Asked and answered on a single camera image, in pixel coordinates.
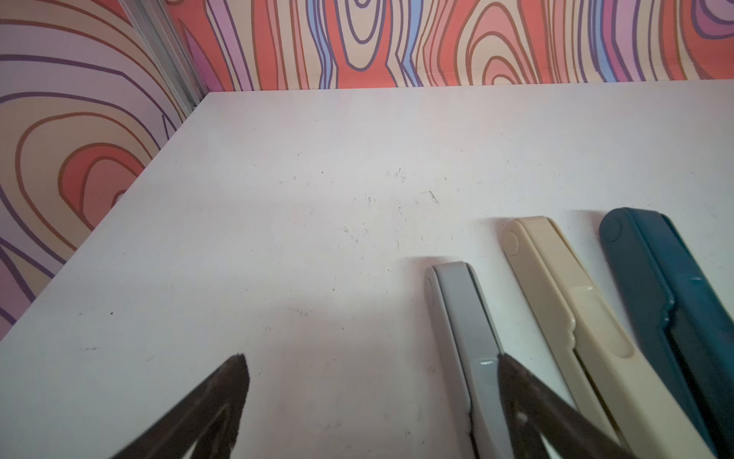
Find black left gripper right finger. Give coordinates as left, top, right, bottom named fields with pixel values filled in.
left=498, top=354, right=634, bottom=458

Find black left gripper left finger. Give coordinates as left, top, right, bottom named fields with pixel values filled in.
left=115, top=354, right=250, bottom=458

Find grey pruning pliers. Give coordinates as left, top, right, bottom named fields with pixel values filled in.
left=424, top=261, right=514, bottom=458

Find beige pruning pliers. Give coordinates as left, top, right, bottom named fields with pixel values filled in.
left=500, top=216, right=713, bottom=458

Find teal pruning pliers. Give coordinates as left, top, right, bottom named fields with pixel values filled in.
left=598, top=208, right=733, bottom=458

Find aluminium frame post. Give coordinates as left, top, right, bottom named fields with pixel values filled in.
left=120, top=0, right=206, bottom=116

